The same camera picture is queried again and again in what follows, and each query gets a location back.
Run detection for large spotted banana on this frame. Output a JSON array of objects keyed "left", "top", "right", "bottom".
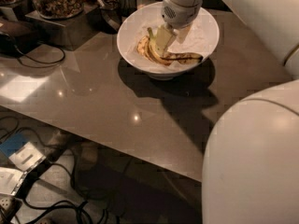
[{"left": 148, "top": 27, "right": 203, "bottom": 66}]

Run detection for white paper napkin liner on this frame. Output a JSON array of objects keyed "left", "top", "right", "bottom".
[{"left": 133, "top": 16, "right": 213, "bottom": 74}]

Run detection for black wire mesh cup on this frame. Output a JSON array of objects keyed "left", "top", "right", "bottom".
[{"left": 119, "top": 0, "right": 137, "bottom": 17}]

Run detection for blue and white box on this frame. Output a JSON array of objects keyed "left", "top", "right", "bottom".
[{"left": 0, "top": 133, "right": 46, "bottom": 172}]

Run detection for white ceramic bowl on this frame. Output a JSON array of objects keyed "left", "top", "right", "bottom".
[{"left": 117, "top": 2, "right": 220, "bottom": 80}]

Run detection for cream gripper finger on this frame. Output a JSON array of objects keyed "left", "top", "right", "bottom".
[
  {"left": 155, "top": 24, "right": 177, "bottom": 56},
  {"left": 177, "top": 25, "right": 192, "bottom": 44}
]

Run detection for metal box stand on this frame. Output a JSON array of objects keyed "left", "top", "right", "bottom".
[{"left": 26, "top": 4, "right": 102, "bottom": 50}]

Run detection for white paper packet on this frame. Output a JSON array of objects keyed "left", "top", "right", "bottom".
[{"left": 0, "top": 167, "right": 23, "bottom": 196}]

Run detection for dark scoop utensil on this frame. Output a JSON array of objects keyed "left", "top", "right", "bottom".
[{"left": 96, "top": 0, "right": 121, "bottom": 32}]

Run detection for black floor cables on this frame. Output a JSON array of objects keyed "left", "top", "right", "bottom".
[{"left": 0, "top": 115, "right": 129, "bottom": 224}]

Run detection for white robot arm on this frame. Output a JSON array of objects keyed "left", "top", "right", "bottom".
[{"left": 163, "top": 0, "right": 299, "bottom": 224}]

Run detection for white power strip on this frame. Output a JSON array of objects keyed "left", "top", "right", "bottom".
[{"left": 0, "top": 197, "right": 19, "bottom": 224}]

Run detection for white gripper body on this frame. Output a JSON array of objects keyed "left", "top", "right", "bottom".
[{"left": 161, "top": 0, "right": 200, "bottom": 29}]

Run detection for small curved spotted banana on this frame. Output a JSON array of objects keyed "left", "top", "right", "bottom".
[{"left": 136, "top": 35, "right": 152, "bottom": 61}]

